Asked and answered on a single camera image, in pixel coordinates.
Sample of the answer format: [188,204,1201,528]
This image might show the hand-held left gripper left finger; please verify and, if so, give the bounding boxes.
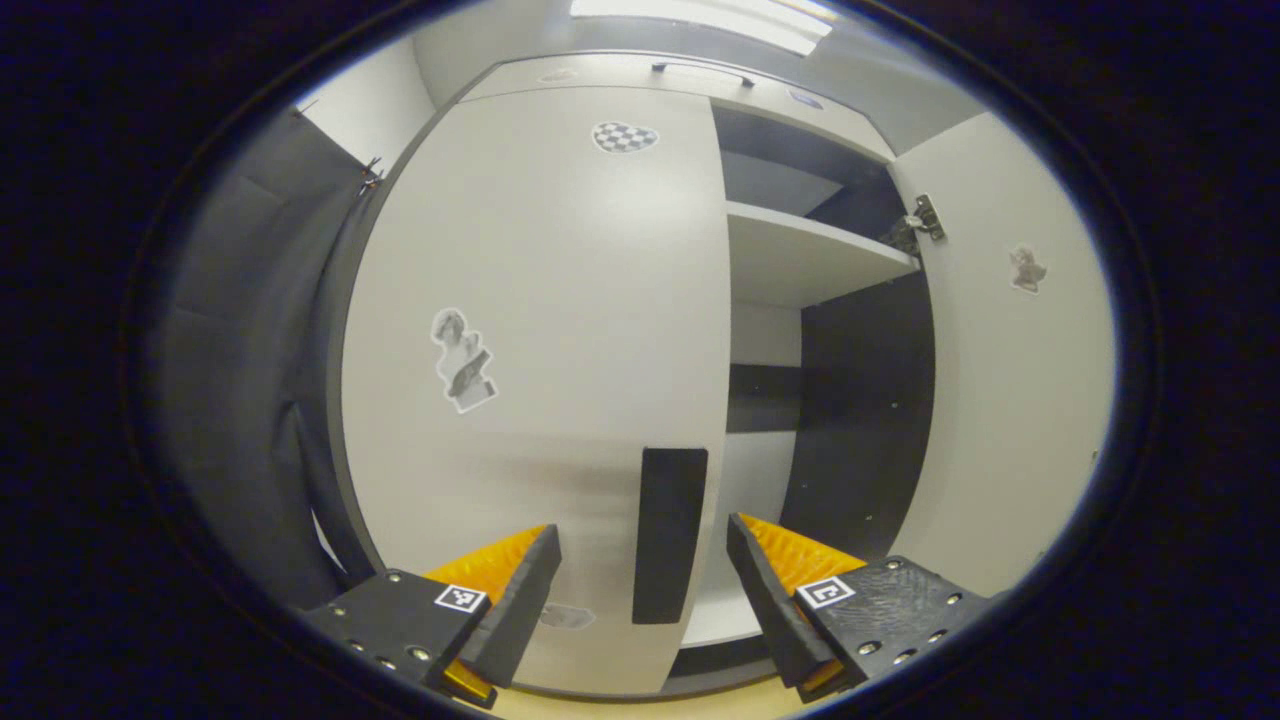
[303,523,563,711]

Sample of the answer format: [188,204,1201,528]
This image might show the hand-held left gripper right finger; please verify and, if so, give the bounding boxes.
[727,512,991,704]

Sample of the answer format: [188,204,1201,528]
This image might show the black cabinet door handle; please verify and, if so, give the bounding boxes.
[632,447,709,626]

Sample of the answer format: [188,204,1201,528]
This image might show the grey double-door shoe cabinet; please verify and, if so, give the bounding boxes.
[325,50,1116,701]

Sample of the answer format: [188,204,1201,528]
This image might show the cabinet door with box stickers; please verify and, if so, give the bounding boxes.
[890,110,1116,601]

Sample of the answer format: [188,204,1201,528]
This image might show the cabinet door with checkered sticker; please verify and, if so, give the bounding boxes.
[340,85,733,696]

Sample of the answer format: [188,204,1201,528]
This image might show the white cabinet shelf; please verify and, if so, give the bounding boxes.
[727,200,921,309]

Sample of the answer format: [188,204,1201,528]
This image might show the metal door hinge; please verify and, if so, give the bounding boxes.
[880,193,946,256]

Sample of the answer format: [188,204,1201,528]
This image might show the grey cabinet drawer front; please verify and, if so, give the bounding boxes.
[460,52,896,166]

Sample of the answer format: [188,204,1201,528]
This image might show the black backdrop cloth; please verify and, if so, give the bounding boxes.
[140,105,386,611]

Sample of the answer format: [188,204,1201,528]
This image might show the large ceiling light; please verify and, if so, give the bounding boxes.
[570,0,836,56]

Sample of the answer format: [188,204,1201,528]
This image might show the grey drawer handle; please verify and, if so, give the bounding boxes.
[652,62,756,89]

